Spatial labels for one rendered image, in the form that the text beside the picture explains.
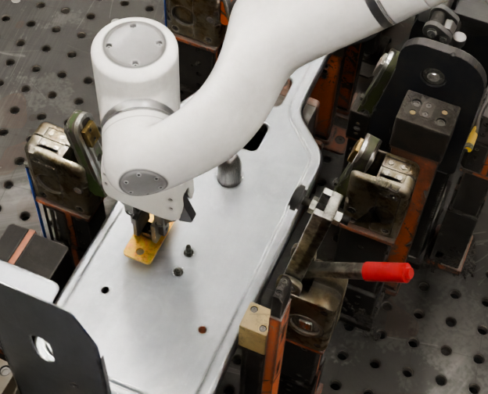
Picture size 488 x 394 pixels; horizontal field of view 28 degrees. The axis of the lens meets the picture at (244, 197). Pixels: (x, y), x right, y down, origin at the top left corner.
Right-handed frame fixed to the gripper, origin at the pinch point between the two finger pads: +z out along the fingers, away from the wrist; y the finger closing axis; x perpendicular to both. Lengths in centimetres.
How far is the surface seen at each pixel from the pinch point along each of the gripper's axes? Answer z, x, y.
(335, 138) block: 33, -47, -11
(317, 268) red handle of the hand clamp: -4.7, 0.3, -21.6
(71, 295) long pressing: 4.1, 11.1, 5.2
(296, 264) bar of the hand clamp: -6.3, 1.7, -19.5
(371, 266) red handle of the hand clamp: -8.9, 0.0, -27.4
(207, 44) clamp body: 10.6, -38.2, 9.7
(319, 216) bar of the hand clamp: -17.4, 1.7, -21.1
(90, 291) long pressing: 4.1, 9.8, 3.4
